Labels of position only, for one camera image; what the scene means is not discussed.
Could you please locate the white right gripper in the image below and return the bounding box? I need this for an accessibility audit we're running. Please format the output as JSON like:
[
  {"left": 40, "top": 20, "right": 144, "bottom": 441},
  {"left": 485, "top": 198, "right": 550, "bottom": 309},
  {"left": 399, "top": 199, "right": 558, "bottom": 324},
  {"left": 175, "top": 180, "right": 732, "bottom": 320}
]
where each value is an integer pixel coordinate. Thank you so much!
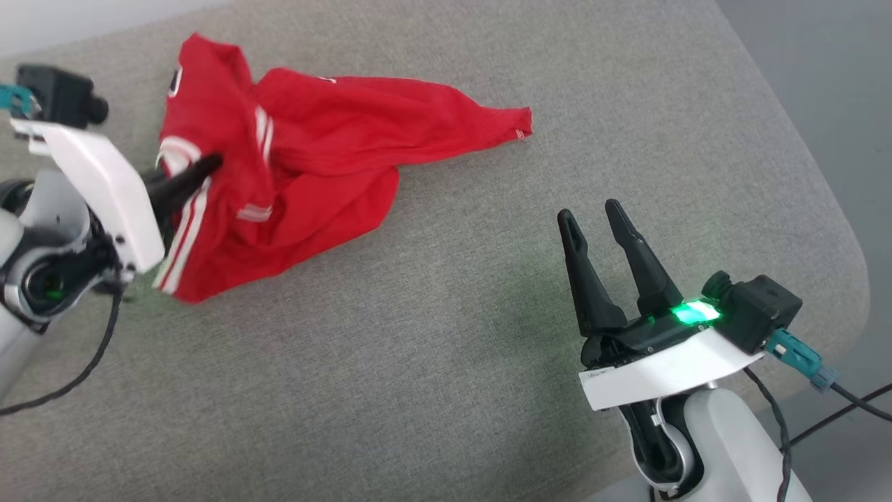
[{"left": 556, "top": 198, "right": 767, "bottom": 412}]

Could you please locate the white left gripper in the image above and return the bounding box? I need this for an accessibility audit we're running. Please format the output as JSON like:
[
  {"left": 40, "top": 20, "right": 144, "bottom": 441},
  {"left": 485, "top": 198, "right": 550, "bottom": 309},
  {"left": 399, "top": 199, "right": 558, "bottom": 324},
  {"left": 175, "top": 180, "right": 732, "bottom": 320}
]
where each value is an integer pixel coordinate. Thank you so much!
[{"left": 10, "top": 119, "right": 224, "bottom": 276}]

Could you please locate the red garment with white stripes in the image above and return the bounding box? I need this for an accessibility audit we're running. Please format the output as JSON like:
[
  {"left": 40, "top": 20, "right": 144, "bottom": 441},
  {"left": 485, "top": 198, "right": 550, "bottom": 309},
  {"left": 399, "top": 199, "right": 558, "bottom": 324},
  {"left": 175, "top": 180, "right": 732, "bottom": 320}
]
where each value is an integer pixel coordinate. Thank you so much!
[{"left": 152, "top": 33, "right": 534, "bottom": 305}]

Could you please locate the grey fabric sofa cushion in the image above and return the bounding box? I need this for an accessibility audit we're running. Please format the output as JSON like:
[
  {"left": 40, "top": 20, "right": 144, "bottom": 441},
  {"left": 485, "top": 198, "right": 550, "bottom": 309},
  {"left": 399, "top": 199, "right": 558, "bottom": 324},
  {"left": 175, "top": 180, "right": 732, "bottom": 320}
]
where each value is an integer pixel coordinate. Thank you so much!
[{"left": 0, "top": 0, "right": 872, "bottom": 502}]

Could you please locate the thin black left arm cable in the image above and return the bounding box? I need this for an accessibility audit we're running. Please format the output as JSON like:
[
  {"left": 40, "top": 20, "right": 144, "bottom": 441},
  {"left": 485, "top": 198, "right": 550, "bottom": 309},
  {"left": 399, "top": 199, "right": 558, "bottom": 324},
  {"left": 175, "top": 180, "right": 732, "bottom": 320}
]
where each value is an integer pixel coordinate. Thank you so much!
[{"left": 0, "top": 289, "right": 123, "bottom": 418}]

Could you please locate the teal left camera connector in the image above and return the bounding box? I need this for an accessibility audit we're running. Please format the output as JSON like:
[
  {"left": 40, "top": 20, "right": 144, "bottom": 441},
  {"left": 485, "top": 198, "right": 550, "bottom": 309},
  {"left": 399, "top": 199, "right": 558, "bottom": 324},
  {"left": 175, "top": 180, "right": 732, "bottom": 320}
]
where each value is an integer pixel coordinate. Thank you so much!
[{"left": 0, "top": 84, "right": 37, "bottom": 118}]

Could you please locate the teal camera connector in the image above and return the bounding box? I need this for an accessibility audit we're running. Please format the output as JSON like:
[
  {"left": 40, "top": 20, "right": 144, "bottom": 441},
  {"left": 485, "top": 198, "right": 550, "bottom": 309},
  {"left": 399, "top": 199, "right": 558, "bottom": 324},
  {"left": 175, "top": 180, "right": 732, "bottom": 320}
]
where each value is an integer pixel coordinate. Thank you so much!
[
  {"left": 0, "top": 84, "right": 37, "bottom": 118},
  {"left": 765, "top": 328, "right": 838, "bottom": 393}
]

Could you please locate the teal right camera connector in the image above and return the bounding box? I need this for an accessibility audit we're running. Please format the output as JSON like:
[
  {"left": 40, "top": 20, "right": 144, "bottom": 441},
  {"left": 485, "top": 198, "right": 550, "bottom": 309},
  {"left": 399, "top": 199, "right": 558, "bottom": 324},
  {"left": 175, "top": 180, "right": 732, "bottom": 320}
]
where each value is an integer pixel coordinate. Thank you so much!
[{"left": 765, "top": 328, "right": 838, "bottom": 393}]

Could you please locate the black right camera connector cable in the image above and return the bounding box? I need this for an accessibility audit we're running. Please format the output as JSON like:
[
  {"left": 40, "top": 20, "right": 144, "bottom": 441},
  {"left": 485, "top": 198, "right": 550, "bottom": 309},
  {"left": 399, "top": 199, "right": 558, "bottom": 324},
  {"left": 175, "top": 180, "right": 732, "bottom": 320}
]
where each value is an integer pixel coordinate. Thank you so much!
[{"left": 829, "top": 382, "right": 892, "bottom": 423}]

